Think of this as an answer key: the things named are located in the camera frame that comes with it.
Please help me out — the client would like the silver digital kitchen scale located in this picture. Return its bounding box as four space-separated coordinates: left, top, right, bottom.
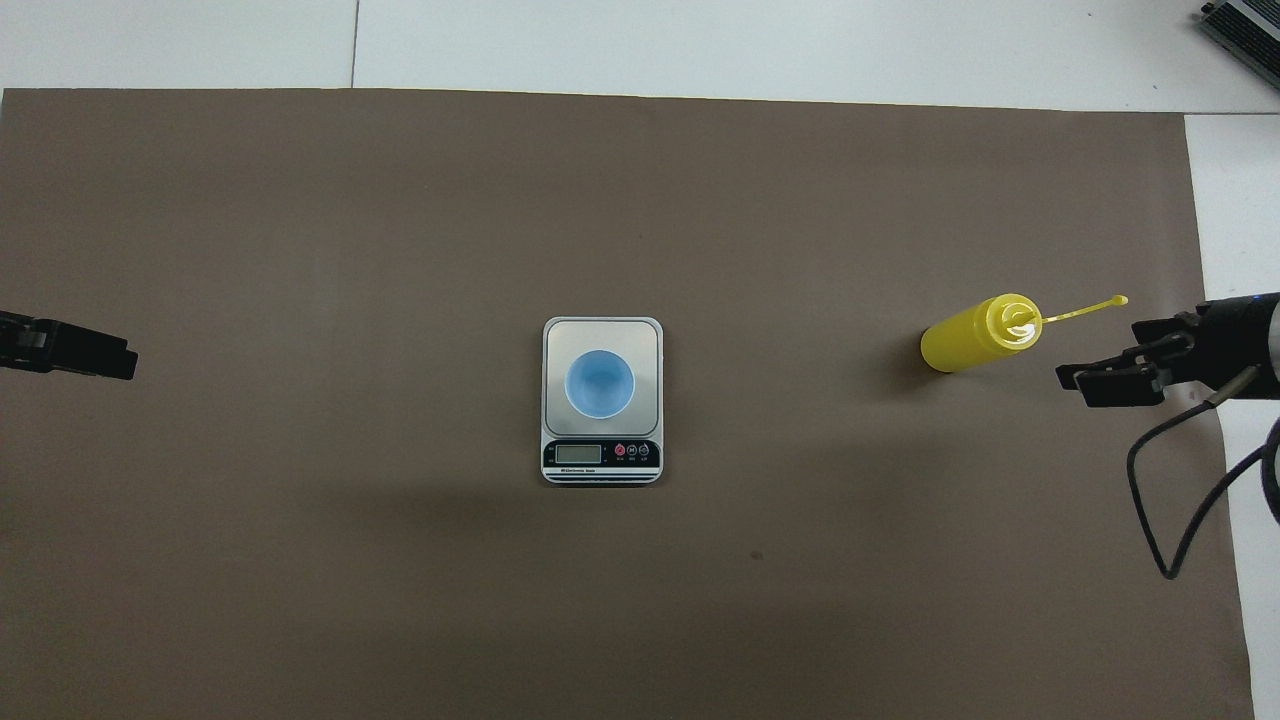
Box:
541 316 665 486

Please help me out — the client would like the yellow squeeze bottle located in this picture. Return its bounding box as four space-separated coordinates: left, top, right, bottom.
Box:
920 293 1131 374

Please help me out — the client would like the grey ribbed metal device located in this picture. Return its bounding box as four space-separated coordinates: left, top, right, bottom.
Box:
1200 0 1280 93

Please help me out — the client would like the light blue plastic cup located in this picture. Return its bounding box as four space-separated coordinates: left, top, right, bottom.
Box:
564 349 637 420

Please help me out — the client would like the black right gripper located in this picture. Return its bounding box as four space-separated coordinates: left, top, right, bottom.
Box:
1057 293 1280 408

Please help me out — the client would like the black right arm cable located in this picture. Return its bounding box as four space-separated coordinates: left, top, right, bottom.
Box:
1127 365 1280 581

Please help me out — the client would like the brown table mat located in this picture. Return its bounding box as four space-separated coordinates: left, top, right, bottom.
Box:
0 88 1256 720

